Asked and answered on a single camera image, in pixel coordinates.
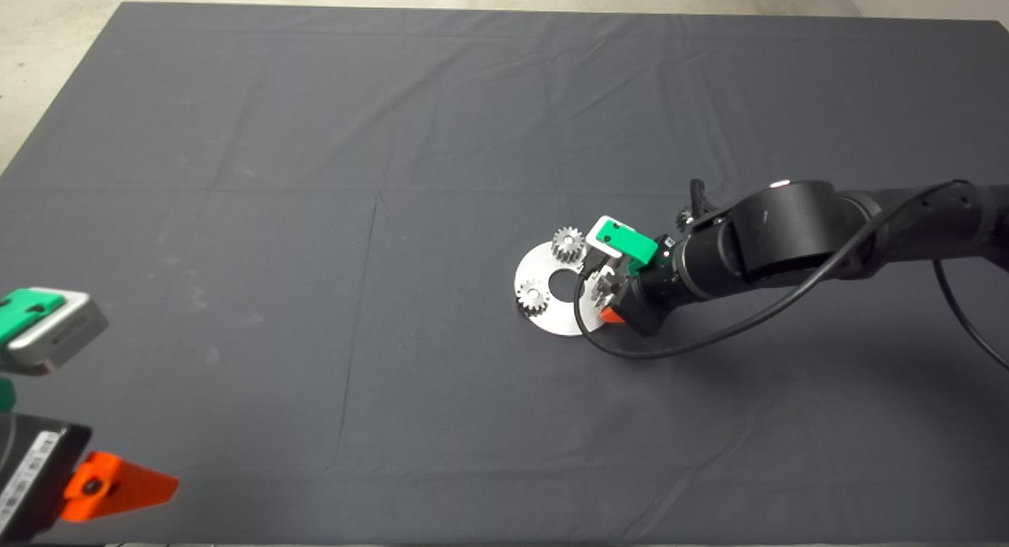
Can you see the round metal plate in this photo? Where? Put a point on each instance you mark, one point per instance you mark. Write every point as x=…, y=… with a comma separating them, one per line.
x=552, y=322

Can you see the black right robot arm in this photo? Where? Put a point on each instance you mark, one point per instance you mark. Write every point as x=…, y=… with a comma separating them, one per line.
x=788, y=232

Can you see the right wrist camera green mount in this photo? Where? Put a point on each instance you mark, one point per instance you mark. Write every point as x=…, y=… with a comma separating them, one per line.
x=623, y=240

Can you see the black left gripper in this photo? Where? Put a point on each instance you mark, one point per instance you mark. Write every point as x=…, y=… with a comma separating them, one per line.
x=31, y=476

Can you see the left wrist camera green mount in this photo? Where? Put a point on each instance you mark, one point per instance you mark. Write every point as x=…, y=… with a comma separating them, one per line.
x=47, y=330

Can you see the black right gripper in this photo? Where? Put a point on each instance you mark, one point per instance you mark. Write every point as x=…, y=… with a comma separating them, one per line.
x=650, y=299

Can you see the dark grey table cloth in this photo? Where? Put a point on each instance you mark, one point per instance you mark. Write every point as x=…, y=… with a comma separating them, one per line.
x=315, y=216

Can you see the wrist camera green mount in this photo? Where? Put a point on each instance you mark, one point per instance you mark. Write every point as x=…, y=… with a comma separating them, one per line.
x=623, y=240
x=47, y=330

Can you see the large steel gear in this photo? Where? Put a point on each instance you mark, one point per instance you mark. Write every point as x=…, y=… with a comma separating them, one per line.
x=601, y=289

